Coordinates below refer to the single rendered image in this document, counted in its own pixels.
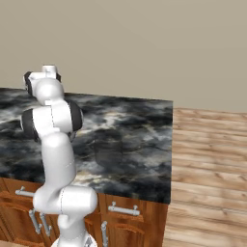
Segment clear glass jar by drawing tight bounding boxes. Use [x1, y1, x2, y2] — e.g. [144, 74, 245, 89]
[94, 128, 125, 172]

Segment wooden drawer front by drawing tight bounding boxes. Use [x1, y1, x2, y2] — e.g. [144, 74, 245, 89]
[0, 177, 44, 210]
[96, 192, 170, 227]

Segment silver drawer handle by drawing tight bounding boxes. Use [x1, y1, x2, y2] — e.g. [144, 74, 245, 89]
[14, 185, 36, 198]
[107, 201, 142, 217]

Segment silver cupboard door handle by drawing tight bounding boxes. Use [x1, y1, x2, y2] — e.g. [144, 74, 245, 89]
[39, 211, 53, 237]
[100, 220, 109, 247]
[28, 207, 43, 235]

